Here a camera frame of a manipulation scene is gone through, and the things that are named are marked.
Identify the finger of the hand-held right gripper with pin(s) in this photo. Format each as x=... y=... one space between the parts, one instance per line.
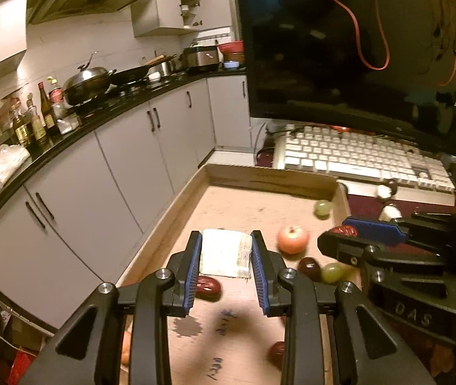
x=344 y=252
x=376 y=228

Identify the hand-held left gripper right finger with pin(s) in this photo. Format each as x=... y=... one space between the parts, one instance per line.
x=259 y=280

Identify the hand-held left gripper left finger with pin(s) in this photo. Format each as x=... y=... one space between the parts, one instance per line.
x=193 y=276

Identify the red date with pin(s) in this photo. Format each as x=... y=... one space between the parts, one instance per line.
x=345 y=231
x=308 y=268
x=278 y=353
x=208 y=286

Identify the green grape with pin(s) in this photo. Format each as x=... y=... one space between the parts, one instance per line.
x=322 y=209
x=333 y=273

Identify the small apple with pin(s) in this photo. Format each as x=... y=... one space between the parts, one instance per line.
x=292 y=239

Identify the cardboard box tray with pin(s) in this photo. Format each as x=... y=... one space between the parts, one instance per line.
x=244 y=208

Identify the person's right hand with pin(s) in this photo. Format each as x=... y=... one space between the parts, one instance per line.
x=442 y=359

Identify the white round item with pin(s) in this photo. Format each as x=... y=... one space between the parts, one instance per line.
x=390 y=212
x=384 y=190

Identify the white keyboard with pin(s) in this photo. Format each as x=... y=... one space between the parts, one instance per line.
x=364 y=160

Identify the grey base cabinets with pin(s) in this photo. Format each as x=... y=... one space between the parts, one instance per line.
x=111 y=176

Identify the black kitchen counter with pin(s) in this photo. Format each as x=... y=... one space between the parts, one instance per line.
x=91 y=120

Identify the black computer monitor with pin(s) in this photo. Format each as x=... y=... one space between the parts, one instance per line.
x=352 y=40

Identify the red plastic bag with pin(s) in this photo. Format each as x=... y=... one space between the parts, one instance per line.
x=15 y=365

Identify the black frying pan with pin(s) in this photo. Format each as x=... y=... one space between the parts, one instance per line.
x=131 y=74

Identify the small blue white bowl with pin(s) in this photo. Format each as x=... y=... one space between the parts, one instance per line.
x=231 y=64

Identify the rice cooker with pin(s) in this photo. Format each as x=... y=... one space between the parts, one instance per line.
x=200 y=58

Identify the steel wok with lid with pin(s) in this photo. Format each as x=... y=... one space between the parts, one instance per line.
x=87 y=82

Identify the row of condiment bottles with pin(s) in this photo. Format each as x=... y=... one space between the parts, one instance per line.
x=31 y=120

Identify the red bowl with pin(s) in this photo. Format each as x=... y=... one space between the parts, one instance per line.
x=231 y=47

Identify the grey wall cabinet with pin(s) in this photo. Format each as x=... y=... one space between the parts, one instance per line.
x=163 y=12

